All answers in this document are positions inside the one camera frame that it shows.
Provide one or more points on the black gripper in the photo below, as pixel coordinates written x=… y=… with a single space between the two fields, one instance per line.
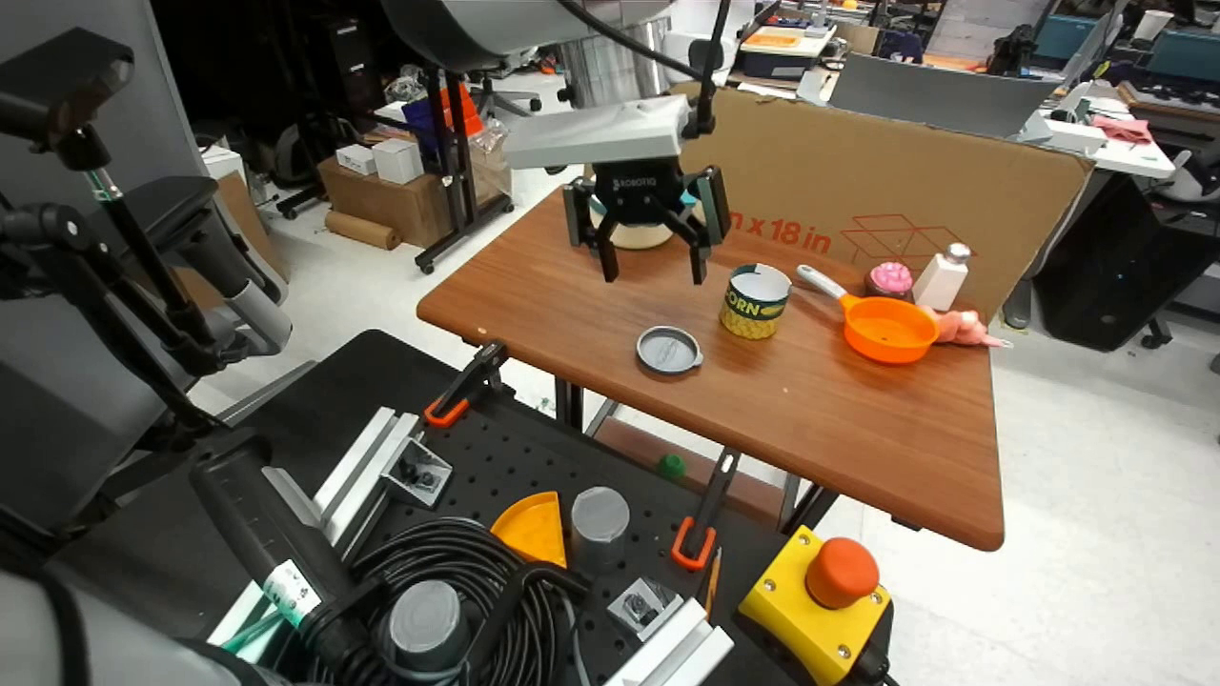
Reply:
x=639 y=187

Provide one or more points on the grey plastic lid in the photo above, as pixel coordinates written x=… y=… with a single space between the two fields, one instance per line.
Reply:
x=667 y=348

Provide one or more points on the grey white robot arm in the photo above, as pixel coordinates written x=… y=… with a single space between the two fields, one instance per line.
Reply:
x=481 y=25

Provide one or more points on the small white bottle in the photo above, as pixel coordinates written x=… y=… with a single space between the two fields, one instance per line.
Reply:
x=942 y=281

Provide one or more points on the white bowl teal band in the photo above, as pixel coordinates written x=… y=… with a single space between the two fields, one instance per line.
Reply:
x=642 y=236

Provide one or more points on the yellow corn can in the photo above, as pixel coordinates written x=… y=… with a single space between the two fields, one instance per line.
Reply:
x=754 y=317

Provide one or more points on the black floor stand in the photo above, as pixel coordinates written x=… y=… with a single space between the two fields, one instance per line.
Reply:
x=458 y=178

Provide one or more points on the brown cardboard panel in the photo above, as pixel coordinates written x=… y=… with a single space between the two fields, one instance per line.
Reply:
x=891 y=192

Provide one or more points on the pink rose toy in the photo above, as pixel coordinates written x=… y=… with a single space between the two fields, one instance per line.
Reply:
x=891 y=281

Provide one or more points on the green knob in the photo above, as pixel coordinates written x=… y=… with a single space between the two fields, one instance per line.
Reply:
x=671 y=471

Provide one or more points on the brown cardboard box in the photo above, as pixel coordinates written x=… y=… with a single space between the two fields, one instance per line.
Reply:
x=406 y=203

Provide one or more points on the grey cylinder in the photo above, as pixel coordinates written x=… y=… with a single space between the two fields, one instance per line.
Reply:
x=601 y=514

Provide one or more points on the large orange wedge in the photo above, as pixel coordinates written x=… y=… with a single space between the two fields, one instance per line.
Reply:
x=534 y=531

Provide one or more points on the light pink soft toy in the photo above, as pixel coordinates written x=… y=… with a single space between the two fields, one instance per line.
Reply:
x=969 y=328

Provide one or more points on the orange pencil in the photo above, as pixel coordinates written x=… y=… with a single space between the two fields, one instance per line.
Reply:
x=713 y=582

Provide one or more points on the aluminium extrusion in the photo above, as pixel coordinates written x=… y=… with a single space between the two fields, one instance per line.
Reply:
x=365 y=457
x=681 y=648

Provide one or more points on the yellow emergency stop button box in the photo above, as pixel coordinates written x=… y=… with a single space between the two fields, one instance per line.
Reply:
x=812 y=612

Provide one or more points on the grey round knob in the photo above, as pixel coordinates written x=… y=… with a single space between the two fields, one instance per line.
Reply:
x=423 y=622

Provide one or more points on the black office chair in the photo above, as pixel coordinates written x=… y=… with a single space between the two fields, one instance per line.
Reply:
x=1117 y=269

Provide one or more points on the grey metal table frame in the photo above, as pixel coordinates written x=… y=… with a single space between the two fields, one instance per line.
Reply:
x=571 y=406

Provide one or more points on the white tagged bracket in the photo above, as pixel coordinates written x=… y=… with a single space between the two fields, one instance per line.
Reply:
x=417 y=475
x=647 y=608

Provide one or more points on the black cylindrical post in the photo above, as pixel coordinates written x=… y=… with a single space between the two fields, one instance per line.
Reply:
x=273 y=533

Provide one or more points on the black camera on tripod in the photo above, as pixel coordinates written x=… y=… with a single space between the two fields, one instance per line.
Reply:
x=61 y=76

